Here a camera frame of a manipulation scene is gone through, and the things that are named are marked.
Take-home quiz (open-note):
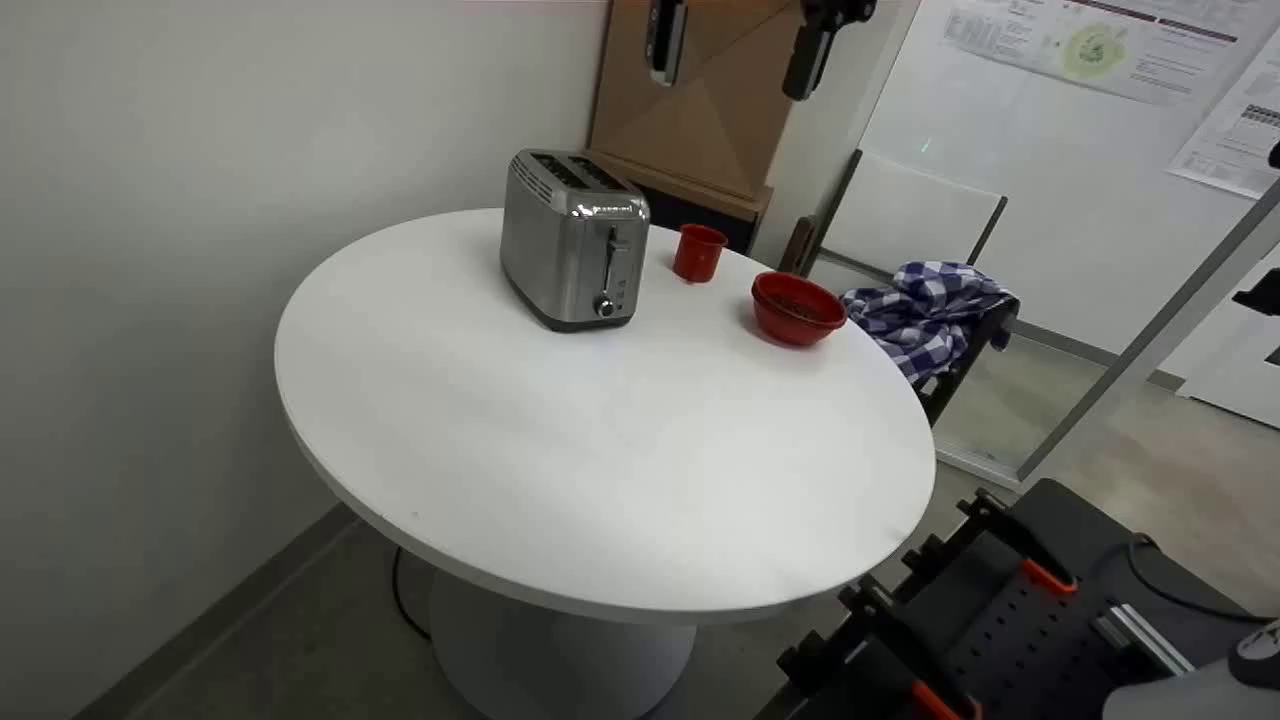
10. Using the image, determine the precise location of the black cable on platform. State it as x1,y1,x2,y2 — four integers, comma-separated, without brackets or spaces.
1118,531,1265,627

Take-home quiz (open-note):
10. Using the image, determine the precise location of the red plastic bowl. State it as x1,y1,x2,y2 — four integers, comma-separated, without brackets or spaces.
749,269,851,353

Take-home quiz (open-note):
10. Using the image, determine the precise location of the black cable under table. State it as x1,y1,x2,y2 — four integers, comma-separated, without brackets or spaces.
385,546,441,646

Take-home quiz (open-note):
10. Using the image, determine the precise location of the red plastic cup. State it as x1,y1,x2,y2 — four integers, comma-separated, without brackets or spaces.
670,222,733,289

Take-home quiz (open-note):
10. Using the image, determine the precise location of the white round table pedestal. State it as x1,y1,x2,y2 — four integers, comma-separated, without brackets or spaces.
424,573,701,720

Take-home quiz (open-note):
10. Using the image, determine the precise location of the white board with black frame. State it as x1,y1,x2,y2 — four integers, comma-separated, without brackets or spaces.
807,144,1013,293

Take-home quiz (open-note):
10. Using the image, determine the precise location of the wide poster with green circle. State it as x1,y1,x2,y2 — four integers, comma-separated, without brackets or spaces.
937,0,1280,113

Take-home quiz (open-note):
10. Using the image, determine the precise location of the blue white checkered cloth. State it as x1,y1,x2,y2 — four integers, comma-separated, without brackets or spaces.
841,256,1021,396

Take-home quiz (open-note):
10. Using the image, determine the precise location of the white panel with black shape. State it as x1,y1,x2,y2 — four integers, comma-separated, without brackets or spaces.
1175,261,1280,434

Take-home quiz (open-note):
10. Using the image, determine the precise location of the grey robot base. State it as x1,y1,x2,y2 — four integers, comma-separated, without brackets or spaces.
1095,617,1280,720

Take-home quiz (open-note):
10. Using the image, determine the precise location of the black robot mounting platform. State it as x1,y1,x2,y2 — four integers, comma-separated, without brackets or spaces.
758,478,1280,720

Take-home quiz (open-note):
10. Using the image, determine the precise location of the black clamp with orange handle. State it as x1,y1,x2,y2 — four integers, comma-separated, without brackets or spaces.
958,487,1086,604
836,576,990,720

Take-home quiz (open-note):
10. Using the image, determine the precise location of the grey diagonal metal pole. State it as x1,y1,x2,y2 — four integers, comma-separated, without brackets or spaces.
1017,178,1280,483

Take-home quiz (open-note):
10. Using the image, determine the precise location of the silver metal bar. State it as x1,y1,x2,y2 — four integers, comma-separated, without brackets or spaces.
1087,599,1201,680

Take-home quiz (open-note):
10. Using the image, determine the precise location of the white text poster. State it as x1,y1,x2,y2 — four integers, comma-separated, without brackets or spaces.
1169,64,1280,204

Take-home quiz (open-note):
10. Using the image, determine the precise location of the black stand under cloth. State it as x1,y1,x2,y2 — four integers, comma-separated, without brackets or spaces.
915,295,1025,426

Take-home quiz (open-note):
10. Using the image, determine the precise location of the silver two-slot toaster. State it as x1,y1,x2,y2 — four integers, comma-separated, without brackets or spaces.
498,147,656,335

